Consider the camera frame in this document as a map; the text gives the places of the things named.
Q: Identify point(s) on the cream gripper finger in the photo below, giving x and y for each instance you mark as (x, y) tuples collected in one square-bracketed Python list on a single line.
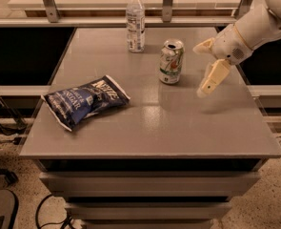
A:
[(215, 73), (205, 47)]

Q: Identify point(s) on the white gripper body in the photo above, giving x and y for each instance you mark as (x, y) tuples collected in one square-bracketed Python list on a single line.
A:
[(230, 47)]

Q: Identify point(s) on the green white 7up can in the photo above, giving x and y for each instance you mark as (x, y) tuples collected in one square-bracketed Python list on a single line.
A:
[(171, 61)]

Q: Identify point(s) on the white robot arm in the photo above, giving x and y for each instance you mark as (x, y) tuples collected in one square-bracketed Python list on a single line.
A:
[(260, 25)]

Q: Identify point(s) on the clear plastic water bottle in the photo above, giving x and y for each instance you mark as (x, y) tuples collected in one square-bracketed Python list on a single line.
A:
[(135, 21)]

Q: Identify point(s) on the grey drawer cabinet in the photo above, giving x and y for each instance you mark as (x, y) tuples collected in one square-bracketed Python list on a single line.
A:
[(169, 159)]

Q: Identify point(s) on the blue kettle chips bag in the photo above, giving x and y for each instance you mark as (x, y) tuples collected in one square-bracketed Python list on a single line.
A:
[(70, 106)]

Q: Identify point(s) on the black chair base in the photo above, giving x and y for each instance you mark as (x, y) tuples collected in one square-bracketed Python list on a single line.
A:
[(9, 204)]

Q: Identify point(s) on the metal railing frame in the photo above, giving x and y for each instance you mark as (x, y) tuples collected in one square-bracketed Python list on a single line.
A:
[(111, 13)]

